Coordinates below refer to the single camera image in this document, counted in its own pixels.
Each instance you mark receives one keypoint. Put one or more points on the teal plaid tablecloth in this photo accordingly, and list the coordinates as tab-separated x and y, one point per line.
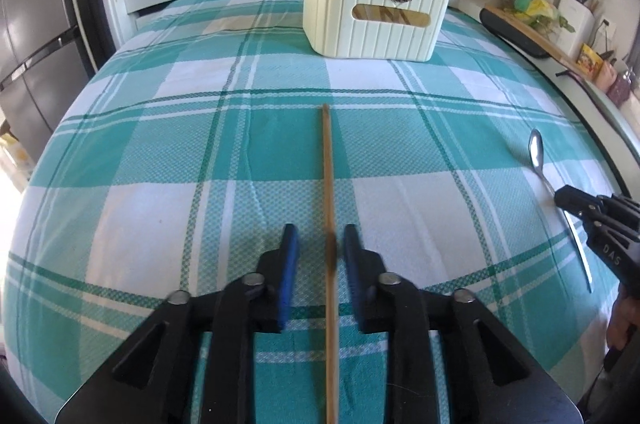
184	157

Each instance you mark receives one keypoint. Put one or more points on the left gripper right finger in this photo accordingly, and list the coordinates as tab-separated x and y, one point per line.
490	376

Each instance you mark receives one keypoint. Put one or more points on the small steel spoon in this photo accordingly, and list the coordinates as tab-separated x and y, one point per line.
536	159

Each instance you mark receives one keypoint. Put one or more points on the grey refrigerator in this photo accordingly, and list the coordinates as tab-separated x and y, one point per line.
45	64

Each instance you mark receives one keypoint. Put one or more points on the green cutting mat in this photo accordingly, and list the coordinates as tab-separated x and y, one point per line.
611	114

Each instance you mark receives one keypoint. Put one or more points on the cardboard box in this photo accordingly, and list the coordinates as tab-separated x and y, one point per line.
15	161

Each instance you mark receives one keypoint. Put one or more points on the yellow tin can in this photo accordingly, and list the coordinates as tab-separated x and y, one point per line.
589	62

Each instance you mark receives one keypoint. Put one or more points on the pink cup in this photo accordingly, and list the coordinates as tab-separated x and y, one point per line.
606	77

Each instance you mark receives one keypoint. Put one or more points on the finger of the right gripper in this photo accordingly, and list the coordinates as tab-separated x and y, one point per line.
622	209
577	202

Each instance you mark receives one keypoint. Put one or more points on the person's right hand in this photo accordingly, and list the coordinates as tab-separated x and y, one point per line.
625	314

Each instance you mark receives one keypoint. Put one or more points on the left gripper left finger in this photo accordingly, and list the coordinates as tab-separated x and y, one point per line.
151	377

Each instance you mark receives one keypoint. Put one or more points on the purple soap dispenser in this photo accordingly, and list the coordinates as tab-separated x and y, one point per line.
624	85

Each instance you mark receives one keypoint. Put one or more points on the wooden cutting board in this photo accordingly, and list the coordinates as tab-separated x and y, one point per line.
526	38

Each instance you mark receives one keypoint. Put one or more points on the white knife block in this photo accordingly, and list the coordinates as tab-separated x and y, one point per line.
577	24

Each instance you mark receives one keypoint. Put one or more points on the cream utensil holder box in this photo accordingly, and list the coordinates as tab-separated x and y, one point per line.
374	29

